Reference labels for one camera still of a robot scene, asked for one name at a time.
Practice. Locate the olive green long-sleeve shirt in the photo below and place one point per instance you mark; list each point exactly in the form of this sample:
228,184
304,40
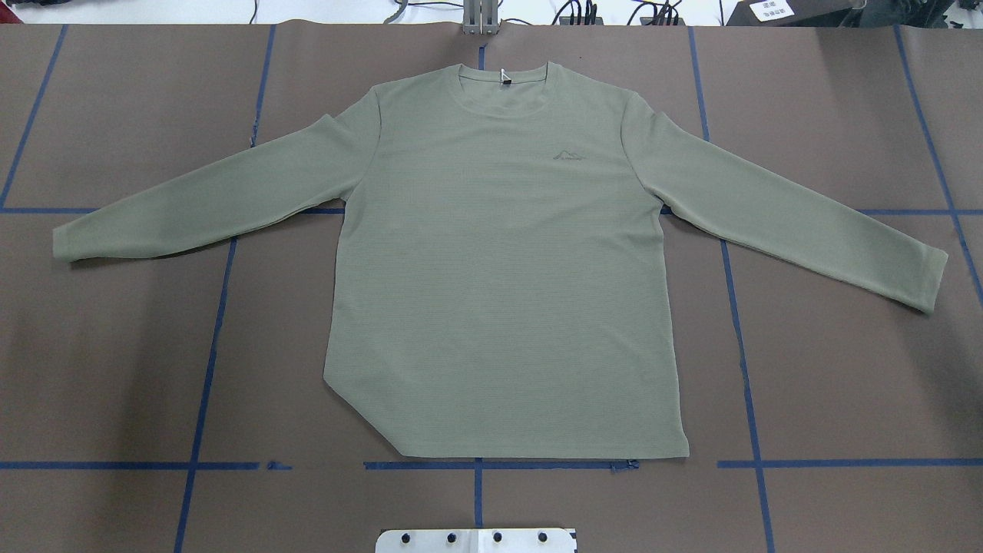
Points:
500,285

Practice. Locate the metal base plate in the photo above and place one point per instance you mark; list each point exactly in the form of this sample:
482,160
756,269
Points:
478,540

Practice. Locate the black box with label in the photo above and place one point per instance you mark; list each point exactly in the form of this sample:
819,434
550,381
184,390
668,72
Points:
803,14

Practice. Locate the aluminium frame post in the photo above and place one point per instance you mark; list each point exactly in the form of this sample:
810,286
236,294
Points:
480,17

